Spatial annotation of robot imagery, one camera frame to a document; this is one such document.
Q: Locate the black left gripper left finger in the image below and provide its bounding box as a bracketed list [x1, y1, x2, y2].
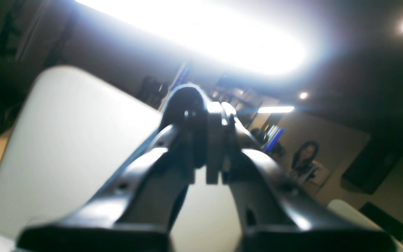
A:
[16, 84, 208, 252]

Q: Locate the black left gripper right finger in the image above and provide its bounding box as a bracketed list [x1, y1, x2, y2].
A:
[207, 102, 396, 252]

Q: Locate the bright ceiling light panel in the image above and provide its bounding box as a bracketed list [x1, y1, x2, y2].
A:
[79, 0, 307, 75]

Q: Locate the wall portrait poster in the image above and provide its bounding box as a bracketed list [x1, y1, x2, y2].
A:
[289, 140, 330, 186]

